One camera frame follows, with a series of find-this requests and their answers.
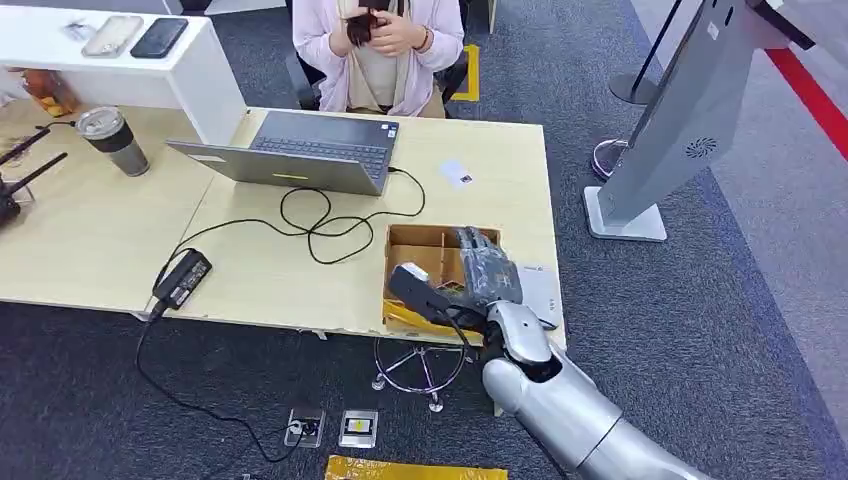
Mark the robot's grey right hand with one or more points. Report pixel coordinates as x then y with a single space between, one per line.
490 275

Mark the person's right hand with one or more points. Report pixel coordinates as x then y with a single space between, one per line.
344 36

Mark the person's left hand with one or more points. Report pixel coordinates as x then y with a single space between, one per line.
397 33

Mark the white card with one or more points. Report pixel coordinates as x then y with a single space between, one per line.
456 173

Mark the person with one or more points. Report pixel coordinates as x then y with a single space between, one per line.
397 79

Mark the white card reader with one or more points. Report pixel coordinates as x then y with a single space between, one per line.
540 295

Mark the wooden card box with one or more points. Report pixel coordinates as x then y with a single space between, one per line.
417 248

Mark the yellow floor tape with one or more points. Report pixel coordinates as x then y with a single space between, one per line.
472 73

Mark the yellow tape strip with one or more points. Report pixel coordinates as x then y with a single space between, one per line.
404 316

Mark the chrome stool base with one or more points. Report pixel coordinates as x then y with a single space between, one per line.
418 368

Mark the grey laptop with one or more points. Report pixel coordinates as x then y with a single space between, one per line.
311 149

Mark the pale desk leg panel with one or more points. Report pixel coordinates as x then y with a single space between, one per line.
497 407

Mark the white desk shelf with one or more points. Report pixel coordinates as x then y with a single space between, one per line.
192 79

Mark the chrome stanchion base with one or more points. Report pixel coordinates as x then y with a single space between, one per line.
604 162

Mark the black phone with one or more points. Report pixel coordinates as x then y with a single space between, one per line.
159 38

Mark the floor socket with yellow label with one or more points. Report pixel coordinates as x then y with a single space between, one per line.
358 428

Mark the yellow sheet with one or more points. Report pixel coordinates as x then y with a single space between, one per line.
411 472

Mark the phone in clear case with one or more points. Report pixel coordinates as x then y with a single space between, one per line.
112 36

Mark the floor socket with plug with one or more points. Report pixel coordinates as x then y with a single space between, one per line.
305 428

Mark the grey tumbler with lid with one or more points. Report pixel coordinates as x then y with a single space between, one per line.
118 142

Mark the grey kiosk stand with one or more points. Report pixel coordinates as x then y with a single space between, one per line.
689 112

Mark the small clear wrapper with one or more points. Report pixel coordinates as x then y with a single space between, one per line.
77 29

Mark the black power adapter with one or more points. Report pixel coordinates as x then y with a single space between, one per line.
183 281

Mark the orange snack bag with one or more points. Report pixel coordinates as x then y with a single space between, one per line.
48 89

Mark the red barrier belt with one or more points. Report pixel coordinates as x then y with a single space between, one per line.
811 99

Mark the black router with antennas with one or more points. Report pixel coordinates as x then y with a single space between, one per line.
8 202

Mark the black stanchion post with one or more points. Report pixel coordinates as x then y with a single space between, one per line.
636 89

